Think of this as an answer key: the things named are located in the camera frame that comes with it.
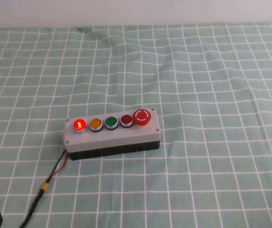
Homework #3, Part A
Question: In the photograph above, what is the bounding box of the yellow push button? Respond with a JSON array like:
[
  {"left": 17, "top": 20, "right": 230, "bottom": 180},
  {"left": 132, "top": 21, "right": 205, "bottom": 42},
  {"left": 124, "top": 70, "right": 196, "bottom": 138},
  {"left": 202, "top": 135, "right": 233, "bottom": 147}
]
[{"left": 89, "top": 118, "right": 103, "bottom": 133}]

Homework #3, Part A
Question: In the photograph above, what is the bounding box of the grey black button control box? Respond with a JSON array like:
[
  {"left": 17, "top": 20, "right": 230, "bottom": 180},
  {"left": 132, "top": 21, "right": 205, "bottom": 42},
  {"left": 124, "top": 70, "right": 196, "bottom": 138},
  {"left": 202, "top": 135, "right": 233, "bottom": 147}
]
[{"left": 64, "top": 108, "right": 162, "bottom": 162}]

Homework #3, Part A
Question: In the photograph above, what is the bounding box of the green push button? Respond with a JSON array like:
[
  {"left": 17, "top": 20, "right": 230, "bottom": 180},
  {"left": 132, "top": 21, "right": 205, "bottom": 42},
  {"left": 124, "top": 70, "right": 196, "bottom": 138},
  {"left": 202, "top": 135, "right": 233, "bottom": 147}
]
[{"left": 104, "top": 116, "right": 118, "bottom": 131}]

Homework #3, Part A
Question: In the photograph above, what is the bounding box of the dark red push button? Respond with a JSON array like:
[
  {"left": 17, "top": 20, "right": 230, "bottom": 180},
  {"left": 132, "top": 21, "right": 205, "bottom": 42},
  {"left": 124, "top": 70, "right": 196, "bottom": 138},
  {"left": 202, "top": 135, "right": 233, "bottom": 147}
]
[{"left": 120, "top": 114, "right": 134, "bottom": 129}]

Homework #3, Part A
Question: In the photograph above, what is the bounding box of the red mushroom emergency stop button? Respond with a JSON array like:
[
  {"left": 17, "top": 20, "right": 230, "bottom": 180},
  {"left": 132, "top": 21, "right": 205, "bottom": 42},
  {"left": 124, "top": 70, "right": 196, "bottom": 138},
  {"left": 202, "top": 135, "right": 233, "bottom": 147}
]
[{"left": 133, "top": 108, "right": 152, "bottom": 127}]

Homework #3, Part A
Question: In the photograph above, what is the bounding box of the lit red indicator light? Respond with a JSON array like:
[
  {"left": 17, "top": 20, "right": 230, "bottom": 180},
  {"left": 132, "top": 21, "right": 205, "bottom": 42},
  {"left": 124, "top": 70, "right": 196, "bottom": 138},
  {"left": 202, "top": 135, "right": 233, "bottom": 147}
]
[{"left": 73, "top": 118, "right": 87, "bottom": 134}]

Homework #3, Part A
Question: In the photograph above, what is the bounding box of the green white checked tablecloth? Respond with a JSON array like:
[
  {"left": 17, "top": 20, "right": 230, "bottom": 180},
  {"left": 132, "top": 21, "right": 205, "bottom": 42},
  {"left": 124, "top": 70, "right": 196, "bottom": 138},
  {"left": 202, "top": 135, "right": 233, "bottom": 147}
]
[{"left": 0, "top": 22, "right": 272, "bottom": 228}]

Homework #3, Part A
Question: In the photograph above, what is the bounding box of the black sheathed cable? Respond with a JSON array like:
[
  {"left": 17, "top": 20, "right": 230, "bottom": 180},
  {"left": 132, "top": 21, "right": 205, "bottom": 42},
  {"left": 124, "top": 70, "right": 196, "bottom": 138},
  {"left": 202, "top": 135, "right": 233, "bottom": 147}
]
[{"left": 19, "top": 189, "right": 47, "bottom": 228}]

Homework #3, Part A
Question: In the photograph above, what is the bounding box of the thin black wire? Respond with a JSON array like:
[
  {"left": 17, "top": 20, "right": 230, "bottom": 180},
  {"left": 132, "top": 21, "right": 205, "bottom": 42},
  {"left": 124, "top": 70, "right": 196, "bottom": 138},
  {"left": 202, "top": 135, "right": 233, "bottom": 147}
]
[{"left": 46, "top": 151, "right": 68, "bottom": 184}]

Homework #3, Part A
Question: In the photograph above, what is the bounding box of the thin red wire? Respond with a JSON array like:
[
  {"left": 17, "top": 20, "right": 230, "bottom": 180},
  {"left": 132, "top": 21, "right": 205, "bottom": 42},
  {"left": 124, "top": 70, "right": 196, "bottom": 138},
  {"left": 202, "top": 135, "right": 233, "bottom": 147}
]
[{"left": 48, "top": 152, "right": 68, "bottom": 179}]

